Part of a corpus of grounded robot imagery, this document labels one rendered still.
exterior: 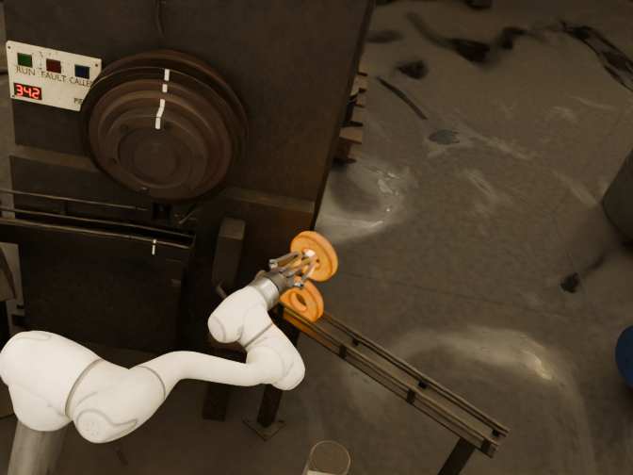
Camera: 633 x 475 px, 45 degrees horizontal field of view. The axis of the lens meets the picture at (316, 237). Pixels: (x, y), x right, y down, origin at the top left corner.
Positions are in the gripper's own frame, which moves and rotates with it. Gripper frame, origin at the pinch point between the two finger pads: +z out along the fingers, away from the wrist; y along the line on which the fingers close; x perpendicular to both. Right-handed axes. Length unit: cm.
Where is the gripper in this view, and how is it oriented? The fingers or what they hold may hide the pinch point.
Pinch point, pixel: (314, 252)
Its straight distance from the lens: 223.1
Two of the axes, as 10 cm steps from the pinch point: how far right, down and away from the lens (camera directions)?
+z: 6.2, -4.9, 6.2
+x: 1.6, -6.9, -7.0
